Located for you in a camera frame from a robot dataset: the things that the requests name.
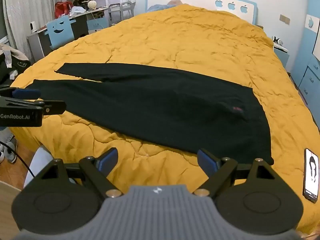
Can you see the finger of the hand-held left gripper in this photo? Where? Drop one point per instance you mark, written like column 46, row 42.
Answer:
column 55, row 107
column 26, row 93

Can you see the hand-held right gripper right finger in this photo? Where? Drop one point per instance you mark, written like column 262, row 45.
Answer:
column 207, row 162

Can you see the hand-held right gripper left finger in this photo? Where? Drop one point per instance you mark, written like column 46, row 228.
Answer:
column 108, row 162

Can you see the black pants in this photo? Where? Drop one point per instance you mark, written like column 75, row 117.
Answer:
column 150, row 100

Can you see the pile of dark clothes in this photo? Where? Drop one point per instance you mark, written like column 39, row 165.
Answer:
column 15, row 65

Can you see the grey shoes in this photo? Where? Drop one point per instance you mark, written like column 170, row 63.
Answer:
column 8, row 152

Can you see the grey desk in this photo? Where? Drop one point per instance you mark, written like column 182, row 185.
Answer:
column 37, row 42

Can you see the blue smiley chair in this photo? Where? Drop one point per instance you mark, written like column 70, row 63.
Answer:
column 60, row 31

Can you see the white curtain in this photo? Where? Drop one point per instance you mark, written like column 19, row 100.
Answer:
column 27, row 2

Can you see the red bag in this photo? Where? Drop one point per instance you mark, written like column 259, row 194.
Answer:
column 62, row 8

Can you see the white cloth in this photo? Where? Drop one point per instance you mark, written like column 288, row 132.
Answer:
column 77, row 10

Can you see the black smartphone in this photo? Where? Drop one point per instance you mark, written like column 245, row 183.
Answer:
column 310, row 175

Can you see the white round lamp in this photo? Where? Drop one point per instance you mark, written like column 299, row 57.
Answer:
column 92, row 4

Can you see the grey metal chair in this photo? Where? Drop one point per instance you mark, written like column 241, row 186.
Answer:
column 114, row 12
column 127, row 8

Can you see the yellow quilted blanket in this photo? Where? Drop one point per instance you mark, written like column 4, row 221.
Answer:
column 180, row 42

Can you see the blue white nightstand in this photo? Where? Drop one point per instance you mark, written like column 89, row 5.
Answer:
column 282, row 53

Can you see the white headphones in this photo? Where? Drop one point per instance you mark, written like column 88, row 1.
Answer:
column 277, row 40

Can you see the blue pillow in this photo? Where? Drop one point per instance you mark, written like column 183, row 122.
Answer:
column 162, row 5

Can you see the small white camera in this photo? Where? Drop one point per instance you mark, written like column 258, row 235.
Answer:
column 33, row 26

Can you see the beige wall switch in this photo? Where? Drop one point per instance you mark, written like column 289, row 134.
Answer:
column 285, row 19

